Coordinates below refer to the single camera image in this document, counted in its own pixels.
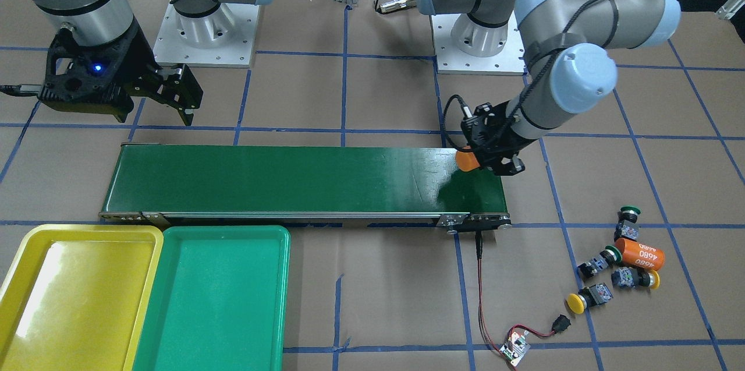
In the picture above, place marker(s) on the green plastic tray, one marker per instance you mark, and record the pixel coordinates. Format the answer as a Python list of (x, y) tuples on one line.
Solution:
[(218, 301)]

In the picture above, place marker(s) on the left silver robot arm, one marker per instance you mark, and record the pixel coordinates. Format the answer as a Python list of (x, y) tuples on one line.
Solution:
[(565, 52)]

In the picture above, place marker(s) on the yellow push button switch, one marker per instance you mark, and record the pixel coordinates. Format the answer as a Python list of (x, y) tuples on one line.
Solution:
[(589, 297)]

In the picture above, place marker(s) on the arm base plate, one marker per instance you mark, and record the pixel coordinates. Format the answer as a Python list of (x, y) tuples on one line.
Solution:
[(224, 39), (465, 48)]

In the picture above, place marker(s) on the yellow plastic tray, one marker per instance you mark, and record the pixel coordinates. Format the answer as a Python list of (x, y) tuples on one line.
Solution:
[(76, 296)]

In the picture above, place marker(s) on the orange cylinder with numbers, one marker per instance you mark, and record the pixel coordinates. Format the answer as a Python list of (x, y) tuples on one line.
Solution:
[(640, 255)]

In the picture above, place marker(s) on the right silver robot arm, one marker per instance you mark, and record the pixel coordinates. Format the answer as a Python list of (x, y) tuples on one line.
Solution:
[(94, 22)]

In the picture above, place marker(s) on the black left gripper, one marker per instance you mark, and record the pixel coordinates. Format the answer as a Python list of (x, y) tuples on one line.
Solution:
[(505, 137)]

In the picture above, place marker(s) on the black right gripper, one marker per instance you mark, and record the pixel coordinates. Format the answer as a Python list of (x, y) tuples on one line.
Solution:
[(137, 64)]

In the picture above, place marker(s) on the green conveyor belt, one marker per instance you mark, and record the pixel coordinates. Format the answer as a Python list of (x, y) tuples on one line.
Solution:
[(164, 183)]

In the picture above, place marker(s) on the inline cable switch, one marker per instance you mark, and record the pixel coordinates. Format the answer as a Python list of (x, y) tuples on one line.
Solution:
[(560, 325)]

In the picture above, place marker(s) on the small motor controller board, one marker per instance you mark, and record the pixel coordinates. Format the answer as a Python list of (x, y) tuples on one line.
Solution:
[(515, 347)]

